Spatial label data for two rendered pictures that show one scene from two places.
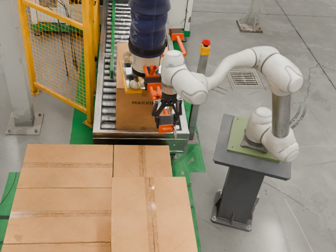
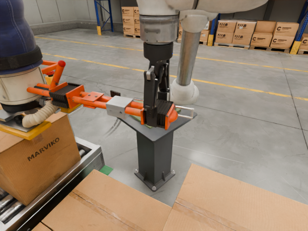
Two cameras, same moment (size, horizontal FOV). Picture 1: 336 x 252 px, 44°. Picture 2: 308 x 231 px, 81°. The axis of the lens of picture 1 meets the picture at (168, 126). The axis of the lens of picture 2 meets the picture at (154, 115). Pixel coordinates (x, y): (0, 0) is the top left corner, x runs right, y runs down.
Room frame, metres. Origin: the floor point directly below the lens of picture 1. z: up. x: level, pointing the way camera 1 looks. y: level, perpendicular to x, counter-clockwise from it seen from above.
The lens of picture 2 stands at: (1.33, 0.40, 1.54)
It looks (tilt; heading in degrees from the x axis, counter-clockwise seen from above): 33 degrees down; 307
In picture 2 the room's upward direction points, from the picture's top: straight up
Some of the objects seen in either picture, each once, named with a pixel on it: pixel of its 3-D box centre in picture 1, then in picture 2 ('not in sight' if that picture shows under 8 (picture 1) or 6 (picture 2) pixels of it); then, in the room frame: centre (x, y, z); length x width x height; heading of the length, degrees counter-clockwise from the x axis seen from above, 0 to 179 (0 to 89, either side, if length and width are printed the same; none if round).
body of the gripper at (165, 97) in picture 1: (168, 97); (158, 59); (1.61, 0.01, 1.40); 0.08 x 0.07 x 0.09; 106
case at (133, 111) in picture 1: (142, 86); (18, 142); (2.57, 0.23, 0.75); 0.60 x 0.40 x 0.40; 10
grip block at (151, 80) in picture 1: (153, 83); (68, 94); (1.94, 0.11, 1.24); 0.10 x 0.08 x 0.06; 107
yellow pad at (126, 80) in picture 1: (130, 74); (7, 118); (2.15, 0.28, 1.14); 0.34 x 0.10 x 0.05; 17
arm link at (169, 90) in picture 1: (170, 85); (158, 29); (1.61, 0.01, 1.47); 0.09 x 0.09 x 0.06
